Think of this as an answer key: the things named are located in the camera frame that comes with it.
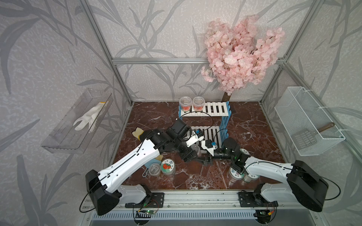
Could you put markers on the pink artificial blossom tree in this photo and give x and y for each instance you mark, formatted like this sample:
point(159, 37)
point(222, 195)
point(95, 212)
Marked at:
point(236, 56)

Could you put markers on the carrot lid seed container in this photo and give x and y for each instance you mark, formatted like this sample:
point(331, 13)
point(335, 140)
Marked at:
point(250, 177)

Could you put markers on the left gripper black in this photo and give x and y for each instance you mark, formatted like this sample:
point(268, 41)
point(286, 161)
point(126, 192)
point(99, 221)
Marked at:
point(189, 154)

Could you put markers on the white wire mesh basket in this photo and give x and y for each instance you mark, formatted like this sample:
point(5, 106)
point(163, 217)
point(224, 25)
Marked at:
point(297, 110)

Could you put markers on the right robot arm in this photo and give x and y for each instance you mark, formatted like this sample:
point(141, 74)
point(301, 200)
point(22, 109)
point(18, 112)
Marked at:
point(296, 182)

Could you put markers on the black work glove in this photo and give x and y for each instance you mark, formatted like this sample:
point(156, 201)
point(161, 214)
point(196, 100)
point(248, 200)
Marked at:
point(139, 133)

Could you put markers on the clear acrylic wall tray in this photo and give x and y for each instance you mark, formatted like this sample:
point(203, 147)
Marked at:
point(75, 131)

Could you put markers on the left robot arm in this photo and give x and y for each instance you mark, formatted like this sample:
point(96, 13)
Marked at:
point(105, 188)

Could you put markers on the strawberry lid seed container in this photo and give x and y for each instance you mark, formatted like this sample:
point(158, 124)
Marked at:
point(168, 167)

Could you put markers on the pink flower lid container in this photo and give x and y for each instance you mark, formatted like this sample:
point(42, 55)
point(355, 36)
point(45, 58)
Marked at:
point(233, 176)

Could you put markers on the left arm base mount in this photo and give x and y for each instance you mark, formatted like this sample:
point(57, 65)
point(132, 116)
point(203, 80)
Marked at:
point(151, 200)

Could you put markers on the clear seed container red label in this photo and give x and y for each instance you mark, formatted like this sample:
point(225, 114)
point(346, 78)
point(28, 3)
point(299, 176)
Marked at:
point(185, 104)

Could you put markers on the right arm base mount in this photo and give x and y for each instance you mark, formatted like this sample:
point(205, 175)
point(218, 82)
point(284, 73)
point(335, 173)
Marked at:
point(254, 199)

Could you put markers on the blue white two-tier shelf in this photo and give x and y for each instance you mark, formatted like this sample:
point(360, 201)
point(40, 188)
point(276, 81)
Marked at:
point(219, 113)

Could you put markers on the blue hand brush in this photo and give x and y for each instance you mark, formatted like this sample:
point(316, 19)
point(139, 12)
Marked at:
point(157, 160)

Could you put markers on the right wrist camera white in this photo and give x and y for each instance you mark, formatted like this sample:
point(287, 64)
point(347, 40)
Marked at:
point(209, 145)

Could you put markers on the white glove in tray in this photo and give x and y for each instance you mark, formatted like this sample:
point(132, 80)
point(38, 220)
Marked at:
point(90, 118)

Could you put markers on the wooden handled brush in basket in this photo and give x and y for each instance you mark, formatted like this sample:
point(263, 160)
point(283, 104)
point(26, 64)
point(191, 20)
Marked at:
point(307, 137)

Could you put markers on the small clear container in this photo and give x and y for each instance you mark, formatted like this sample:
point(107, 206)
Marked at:
point(155, 170)

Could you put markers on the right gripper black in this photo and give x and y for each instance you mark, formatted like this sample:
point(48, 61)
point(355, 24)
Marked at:
point(205, 161)

